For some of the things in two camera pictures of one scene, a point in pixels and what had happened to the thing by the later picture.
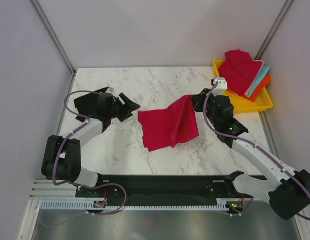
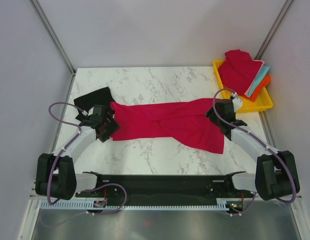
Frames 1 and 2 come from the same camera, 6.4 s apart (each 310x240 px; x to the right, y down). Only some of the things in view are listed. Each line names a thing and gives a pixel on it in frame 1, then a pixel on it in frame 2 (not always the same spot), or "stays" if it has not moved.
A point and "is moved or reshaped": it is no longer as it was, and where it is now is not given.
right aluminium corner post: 273,29 stays
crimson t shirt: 169,126 is moved or reshaped
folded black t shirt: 88,105 stays
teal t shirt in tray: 258,80 stays
